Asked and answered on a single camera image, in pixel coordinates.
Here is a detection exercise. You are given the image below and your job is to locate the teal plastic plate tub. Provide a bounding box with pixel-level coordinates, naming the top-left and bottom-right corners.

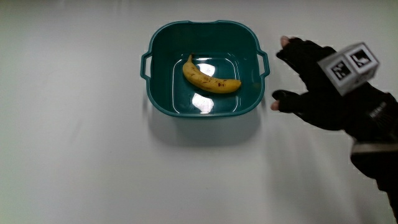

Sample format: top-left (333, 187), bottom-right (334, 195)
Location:
top-left (139, 20), bottom-right (271, 119)

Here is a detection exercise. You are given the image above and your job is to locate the yellow banana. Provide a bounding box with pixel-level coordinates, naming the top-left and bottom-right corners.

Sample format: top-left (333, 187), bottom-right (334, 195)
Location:
top-left (182, 54), bottom-right (243, 95)

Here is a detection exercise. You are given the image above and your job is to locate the person's right forearm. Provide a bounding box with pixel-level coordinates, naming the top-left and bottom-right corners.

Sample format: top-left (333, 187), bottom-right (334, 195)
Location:
top-left (350, 141), bottom-right (398, 222)

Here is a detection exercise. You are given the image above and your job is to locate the person's right hand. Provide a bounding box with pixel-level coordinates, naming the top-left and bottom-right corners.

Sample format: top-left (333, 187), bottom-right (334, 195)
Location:
top-left (270, 35), bottom-right (398, 147)

